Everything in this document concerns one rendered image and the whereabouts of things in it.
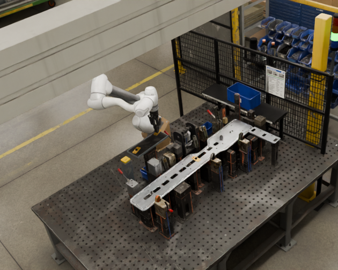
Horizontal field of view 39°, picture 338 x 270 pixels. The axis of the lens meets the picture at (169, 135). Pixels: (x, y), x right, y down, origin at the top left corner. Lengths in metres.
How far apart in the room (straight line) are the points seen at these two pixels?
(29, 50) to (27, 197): 5.00
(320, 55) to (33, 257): 3.31
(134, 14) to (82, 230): 3.41
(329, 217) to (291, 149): 0.82
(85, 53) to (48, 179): 5.09
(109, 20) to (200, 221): 3.30
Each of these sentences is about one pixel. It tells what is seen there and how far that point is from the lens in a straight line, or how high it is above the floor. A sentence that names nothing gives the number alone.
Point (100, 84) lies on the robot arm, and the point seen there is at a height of 1.58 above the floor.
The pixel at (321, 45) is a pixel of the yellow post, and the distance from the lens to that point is 4.13.
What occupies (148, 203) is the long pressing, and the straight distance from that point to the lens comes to 3.79.
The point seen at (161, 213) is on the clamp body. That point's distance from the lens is 3.74.
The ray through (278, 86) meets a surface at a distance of 4.52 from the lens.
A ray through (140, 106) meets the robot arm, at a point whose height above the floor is 1.63.
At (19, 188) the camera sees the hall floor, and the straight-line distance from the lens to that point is 5.89.
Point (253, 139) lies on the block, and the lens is 4.33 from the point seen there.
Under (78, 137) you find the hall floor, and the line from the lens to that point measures 6.36.
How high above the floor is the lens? 3.68
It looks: 37 degrees down
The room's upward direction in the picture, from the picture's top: 8 degrees counter-clockwise
